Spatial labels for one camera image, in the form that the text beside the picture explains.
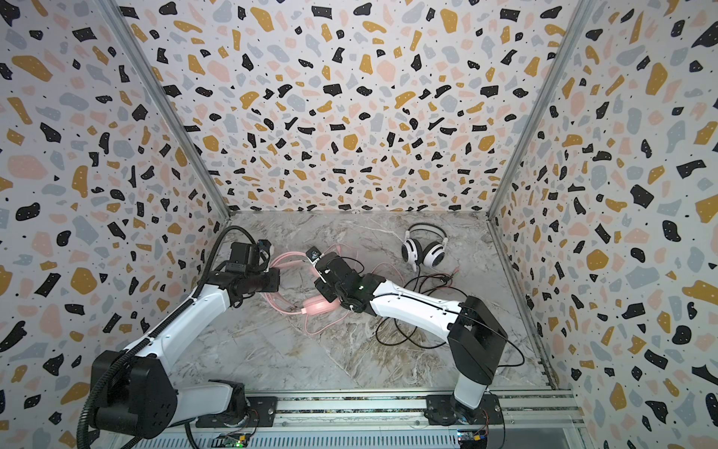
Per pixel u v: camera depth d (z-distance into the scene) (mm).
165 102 859
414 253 997
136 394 398
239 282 614
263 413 735
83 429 340
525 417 745
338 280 604
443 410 741
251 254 675
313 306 773
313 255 689
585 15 713
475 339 443
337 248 1097
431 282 1010
